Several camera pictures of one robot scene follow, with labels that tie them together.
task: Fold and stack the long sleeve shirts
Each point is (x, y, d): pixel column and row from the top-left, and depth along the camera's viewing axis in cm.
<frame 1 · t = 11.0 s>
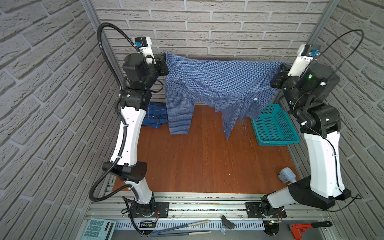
left hand: (165, 50, 58), fingers closed
right hand: (285, 63, 51), fingers closed
folded dark blue plaid shirt: (156, 115, 106), point 8 cm above the table
teal plastic basket: (269, 129, 109), on the table
grey tape dispenser: (287, 175, 80), point 7 cm above the table

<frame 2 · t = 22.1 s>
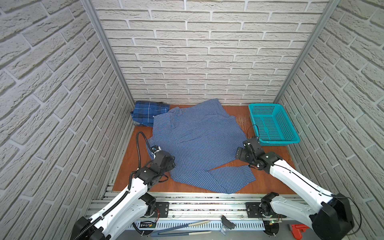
left hand: (169, 159, 83), fingers open
right hand: (244, 153, 84), fingers open
blue small-check shirt: (203, 138, 102), on the table
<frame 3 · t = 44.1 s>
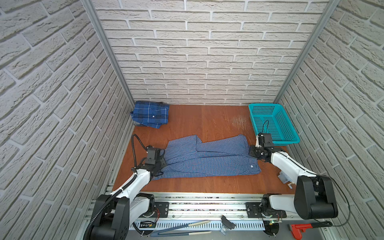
left hand: (162, 158, 89), fingers open
right hand: (252, 149, 91), fingers open
blue small-check shirt: (190, 156, 91), point 3 cm above the table
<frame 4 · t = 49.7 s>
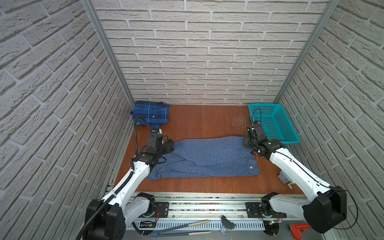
left hand: (168, 141, 84), fingers open
right hand: (248, 138, 82), fingers closed
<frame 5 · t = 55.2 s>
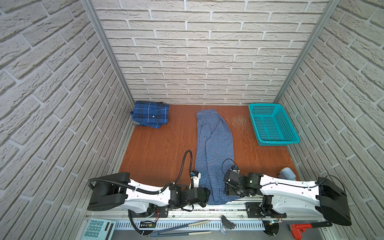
left hand: (208, 193, 76), fingers open
right hand: (229, 190, 80), fingers open
blue small-check shirt: (214, 153, 94), point 2 cm above the table
